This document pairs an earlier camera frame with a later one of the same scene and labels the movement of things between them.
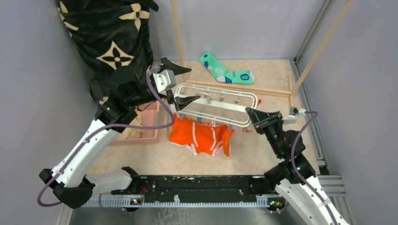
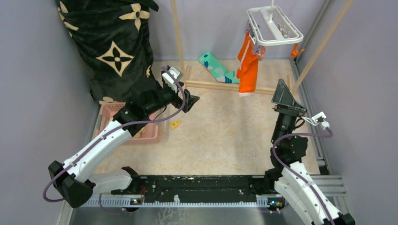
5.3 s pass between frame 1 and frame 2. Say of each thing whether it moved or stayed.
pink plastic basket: stayed
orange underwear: moved
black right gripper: moved
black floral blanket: stayed
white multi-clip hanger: moved
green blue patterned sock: stayed
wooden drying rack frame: stayed
